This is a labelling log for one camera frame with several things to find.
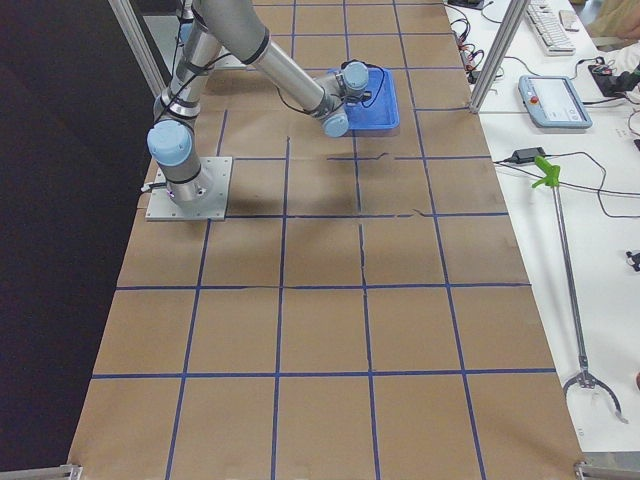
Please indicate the blue plastic tray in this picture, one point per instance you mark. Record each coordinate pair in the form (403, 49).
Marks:
(366, 100)

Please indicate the brown paper table cover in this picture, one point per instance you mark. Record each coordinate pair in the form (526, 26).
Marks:
(362, 313)

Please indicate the black power adapter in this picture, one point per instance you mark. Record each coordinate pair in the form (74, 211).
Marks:
(525, 155)

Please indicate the white keyboard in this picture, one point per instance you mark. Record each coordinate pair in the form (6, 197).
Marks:
(547, 29)

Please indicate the teach pendant with blue frame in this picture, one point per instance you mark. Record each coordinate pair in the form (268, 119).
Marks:
(553, 103)

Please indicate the aluminium frame post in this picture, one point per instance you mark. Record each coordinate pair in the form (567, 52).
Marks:
(504, 37)

